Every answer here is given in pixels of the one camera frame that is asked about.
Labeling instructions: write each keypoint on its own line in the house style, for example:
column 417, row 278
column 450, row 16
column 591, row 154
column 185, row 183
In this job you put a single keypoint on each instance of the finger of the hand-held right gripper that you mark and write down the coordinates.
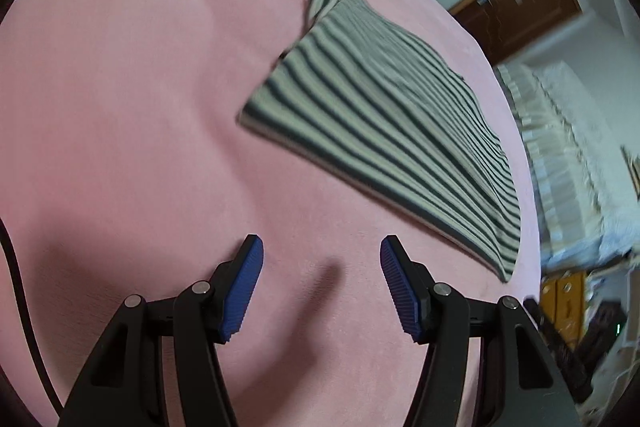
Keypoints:
column 555, row 342

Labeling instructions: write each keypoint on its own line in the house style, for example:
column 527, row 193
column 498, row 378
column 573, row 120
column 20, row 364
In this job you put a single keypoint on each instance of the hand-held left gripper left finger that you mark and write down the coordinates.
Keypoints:
column 242, row 287

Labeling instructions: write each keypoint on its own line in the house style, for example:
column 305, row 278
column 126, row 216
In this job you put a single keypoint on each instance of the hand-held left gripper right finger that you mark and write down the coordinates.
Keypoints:
column 400, row 287

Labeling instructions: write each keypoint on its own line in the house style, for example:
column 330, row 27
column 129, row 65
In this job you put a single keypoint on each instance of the grey striped shirt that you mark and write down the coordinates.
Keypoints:
column 390, row 117

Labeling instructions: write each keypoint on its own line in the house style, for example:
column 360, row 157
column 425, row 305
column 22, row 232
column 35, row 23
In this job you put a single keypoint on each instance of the yellow wooden cabinet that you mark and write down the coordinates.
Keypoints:
column 565, row 302

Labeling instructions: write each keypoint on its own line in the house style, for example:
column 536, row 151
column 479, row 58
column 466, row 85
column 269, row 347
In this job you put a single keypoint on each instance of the dark device with green light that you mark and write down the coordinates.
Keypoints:
column 607, row 329

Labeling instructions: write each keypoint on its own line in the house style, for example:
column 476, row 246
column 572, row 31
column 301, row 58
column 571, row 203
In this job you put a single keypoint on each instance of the white lace furniture cover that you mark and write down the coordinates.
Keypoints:
column 575, row 147

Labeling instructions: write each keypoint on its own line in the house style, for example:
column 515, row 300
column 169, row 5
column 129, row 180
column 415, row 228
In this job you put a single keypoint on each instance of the pink plush blanket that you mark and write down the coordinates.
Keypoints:
column 125, row 82

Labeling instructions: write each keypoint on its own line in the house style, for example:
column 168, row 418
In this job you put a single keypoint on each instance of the brown wooden door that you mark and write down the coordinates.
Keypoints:
column 520, row 7

